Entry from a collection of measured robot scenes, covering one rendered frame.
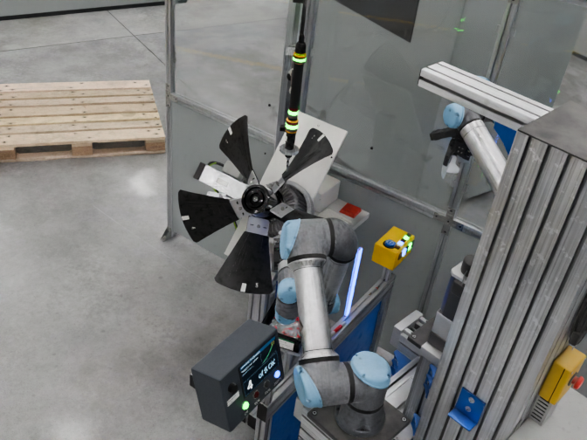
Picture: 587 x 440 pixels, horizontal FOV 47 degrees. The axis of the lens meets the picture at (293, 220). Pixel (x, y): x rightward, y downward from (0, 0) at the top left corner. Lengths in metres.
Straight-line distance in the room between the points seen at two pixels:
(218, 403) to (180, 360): 1.68
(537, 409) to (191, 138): 2.51
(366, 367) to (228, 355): 0.38
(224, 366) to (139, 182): 3.10
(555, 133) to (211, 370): 1.06
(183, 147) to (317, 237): 2.07
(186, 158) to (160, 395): 1.35
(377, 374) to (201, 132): 2.19
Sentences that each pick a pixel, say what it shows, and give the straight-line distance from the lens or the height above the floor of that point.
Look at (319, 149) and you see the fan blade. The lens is 2.51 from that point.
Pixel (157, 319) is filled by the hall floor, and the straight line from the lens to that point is 3.78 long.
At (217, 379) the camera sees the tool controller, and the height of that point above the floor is 1.25.
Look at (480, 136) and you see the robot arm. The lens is 2.05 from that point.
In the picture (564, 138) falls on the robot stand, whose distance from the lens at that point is 1.53.
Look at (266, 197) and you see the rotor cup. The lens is 2.52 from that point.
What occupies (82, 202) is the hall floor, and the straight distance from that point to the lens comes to 4.69.
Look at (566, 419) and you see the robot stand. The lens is 2.04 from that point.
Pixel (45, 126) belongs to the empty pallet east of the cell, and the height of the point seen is 0.14.
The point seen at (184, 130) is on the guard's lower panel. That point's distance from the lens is 3.83.
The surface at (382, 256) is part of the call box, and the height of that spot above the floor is 1.03.
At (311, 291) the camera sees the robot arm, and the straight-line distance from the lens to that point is 1.91.
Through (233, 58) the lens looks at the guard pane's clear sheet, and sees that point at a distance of 3.43.
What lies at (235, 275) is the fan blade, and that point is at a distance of 2.56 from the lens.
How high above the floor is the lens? 2.65
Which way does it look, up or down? 36 degrees down
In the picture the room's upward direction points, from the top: 7 degrees clockwise
